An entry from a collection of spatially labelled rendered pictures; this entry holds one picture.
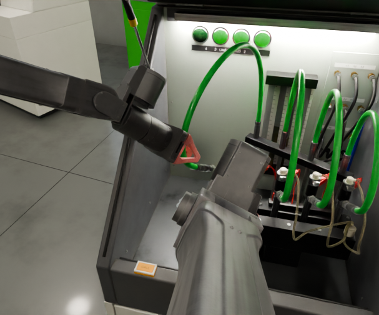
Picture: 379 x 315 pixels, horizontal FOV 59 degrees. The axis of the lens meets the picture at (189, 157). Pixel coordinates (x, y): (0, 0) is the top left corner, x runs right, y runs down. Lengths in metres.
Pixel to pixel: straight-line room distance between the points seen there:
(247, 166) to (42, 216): 2.21
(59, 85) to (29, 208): 2.10
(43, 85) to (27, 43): 2.87
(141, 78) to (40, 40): 2.90
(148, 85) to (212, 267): 0.48
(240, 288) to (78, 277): 1.95
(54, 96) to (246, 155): 0.32
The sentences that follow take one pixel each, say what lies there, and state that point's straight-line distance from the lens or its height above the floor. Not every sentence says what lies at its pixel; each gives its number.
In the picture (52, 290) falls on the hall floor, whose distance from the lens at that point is 2.11.
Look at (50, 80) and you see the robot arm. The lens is 0.56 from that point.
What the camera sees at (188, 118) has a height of 1.33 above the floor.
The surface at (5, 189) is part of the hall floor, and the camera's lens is 2.87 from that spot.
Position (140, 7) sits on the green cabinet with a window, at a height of 0.91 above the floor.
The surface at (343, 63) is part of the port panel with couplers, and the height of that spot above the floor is 1.33.
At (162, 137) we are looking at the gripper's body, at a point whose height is 1.32.
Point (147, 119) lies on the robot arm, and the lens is 0.63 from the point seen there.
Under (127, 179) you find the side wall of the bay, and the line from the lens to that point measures 0.89.
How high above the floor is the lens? 1.66
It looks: 36 degrees down
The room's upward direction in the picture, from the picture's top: straight up
